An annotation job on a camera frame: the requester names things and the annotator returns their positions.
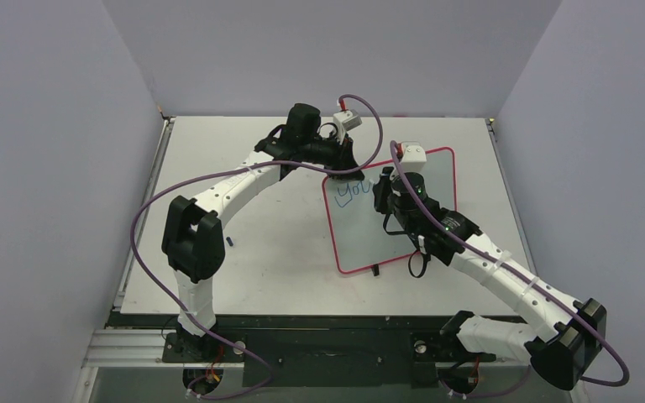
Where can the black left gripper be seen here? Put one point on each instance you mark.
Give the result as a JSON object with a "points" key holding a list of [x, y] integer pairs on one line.
{"points": [[344, 157]]}

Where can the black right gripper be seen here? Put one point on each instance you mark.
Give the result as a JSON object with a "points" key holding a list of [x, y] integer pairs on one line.
{"points": [[389, 189]]}

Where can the pink framed whiteboard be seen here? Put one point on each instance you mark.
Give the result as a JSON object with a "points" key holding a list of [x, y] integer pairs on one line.
{"points": [[358, 236]]}

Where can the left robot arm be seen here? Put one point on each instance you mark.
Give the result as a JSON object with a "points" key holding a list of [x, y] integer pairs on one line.
{"points": [[193, 240]]}

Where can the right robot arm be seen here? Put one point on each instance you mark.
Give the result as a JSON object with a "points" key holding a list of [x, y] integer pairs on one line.
{"points": [[558, 335]]}

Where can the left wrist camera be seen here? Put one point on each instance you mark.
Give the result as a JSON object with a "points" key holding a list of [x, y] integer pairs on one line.
{"points": [[345, 121]]}

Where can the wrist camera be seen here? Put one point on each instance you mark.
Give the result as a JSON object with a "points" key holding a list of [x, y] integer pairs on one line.
{"points": [[345, 121], [412, 156]]}

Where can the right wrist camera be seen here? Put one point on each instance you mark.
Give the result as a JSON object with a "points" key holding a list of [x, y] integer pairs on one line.
{"points": [[412, 156]]}

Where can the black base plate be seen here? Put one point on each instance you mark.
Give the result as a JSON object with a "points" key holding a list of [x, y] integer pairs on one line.
{"points": [[315, 351]]}

